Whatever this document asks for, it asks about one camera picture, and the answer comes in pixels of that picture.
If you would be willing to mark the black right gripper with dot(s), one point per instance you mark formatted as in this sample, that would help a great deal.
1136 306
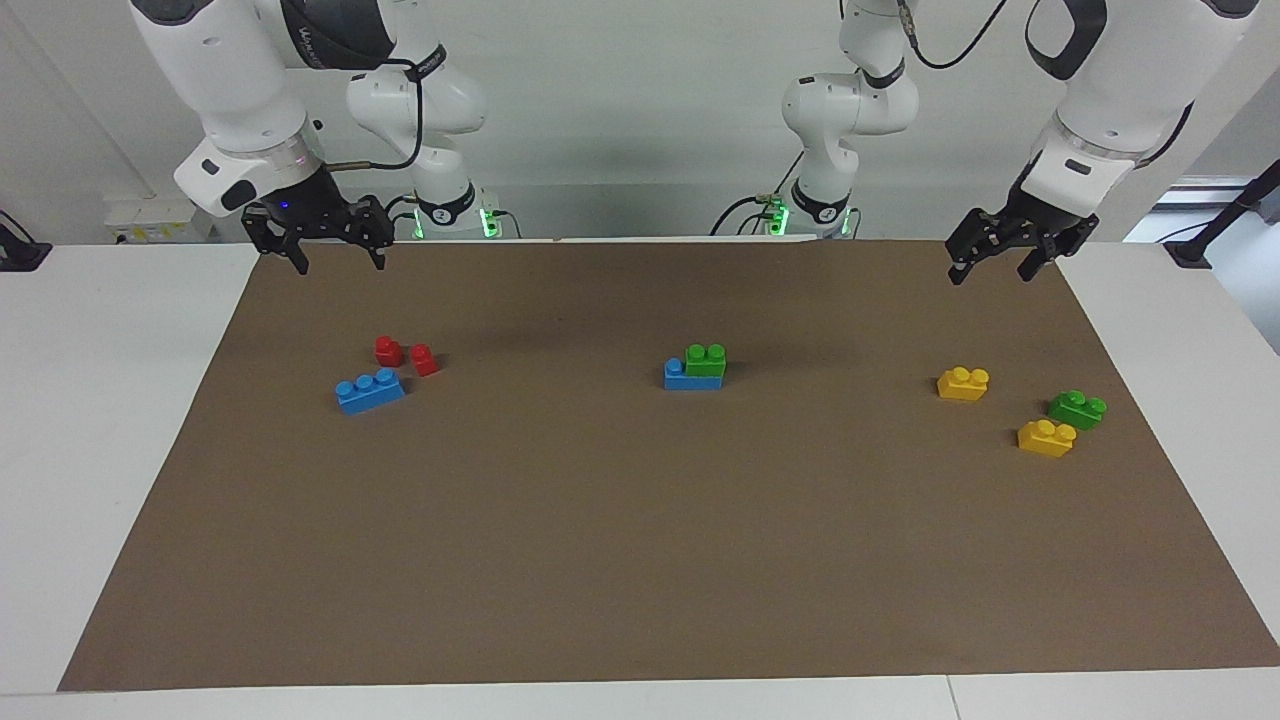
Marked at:
305 210

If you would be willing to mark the black table clamp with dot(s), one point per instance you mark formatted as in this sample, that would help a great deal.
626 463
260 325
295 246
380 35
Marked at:
20 255

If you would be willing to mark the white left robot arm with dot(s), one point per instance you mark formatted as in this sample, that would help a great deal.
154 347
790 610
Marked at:
1120 90

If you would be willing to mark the brown table mat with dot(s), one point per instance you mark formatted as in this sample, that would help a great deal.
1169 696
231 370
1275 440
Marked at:
640 550

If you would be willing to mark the white wall socket box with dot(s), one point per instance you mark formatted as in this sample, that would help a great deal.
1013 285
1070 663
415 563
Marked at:
150 215

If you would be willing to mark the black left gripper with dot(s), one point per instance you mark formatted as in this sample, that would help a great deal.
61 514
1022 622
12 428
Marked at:
1030 222

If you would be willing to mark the red toy building block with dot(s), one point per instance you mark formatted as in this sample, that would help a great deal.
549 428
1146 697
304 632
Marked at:
425 362
388 353

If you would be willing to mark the blue toy building block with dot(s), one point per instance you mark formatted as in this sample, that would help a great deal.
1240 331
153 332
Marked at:
370 397
690 382

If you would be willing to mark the yellow toy building block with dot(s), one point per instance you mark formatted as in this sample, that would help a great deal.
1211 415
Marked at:
1045 442
962 388

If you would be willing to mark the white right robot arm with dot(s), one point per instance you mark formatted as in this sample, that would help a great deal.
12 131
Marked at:
220 80

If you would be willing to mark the green toy building block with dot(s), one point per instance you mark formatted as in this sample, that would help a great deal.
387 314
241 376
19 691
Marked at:
1075 412
706 365

